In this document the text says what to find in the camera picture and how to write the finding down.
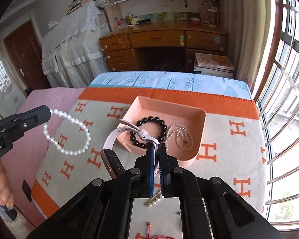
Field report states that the white lace covered furniture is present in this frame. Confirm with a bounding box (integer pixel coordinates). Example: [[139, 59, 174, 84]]
[[41, 1, 110, 88]]

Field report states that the stack of books by desk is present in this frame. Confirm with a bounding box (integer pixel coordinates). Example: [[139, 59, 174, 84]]
[[193, 53, 234, 79]]

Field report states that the left hand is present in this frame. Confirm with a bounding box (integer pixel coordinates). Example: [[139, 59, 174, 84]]
[[0, 160, 14, 208]]

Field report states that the long white pearl necklace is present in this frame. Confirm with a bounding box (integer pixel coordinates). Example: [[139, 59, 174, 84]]
[[164, 123, 195, 152]]

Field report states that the pink rectangular tray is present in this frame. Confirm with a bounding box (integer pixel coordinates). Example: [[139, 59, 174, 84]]
[[122, 96, 206, 167]]

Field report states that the pearl safety pin brooch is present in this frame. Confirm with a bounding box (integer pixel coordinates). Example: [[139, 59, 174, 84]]
[[145, 191, 162, 207]]

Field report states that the metal window grille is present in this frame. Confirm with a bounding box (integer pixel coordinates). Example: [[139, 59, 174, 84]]
[[255, 0, 299, 231]]

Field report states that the beige curtain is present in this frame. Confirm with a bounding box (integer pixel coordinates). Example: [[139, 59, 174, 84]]
[[224, 0, 271, 90]]

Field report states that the black bead bracelet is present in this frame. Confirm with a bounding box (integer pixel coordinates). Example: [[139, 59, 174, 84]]
[[129, 115, 168, 150]]

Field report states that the pink bed sheet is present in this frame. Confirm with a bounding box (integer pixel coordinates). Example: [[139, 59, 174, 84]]
[[1, 87, 84, 230]]

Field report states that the wooden desk with drawers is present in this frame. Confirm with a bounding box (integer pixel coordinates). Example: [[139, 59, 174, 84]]
[[100, 21, 228, 73]]

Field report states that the small white pearl bracelet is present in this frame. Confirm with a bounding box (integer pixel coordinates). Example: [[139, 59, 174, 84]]
[[42, 108, 92, 157]]

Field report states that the brown wooden door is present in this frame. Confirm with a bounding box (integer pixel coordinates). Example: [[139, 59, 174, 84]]
[[4, 21, 51, 92]]

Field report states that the red string bracelet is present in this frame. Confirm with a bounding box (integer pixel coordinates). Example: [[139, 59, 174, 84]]
[[145, 221, 177, 239]]

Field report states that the pink smart watch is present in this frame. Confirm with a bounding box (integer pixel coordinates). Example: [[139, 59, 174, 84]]
[[100, 119, 159, 179]]

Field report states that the light blue patterned sheet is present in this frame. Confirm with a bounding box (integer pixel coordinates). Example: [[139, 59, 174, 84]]
[[89, 71, 252, 100]]

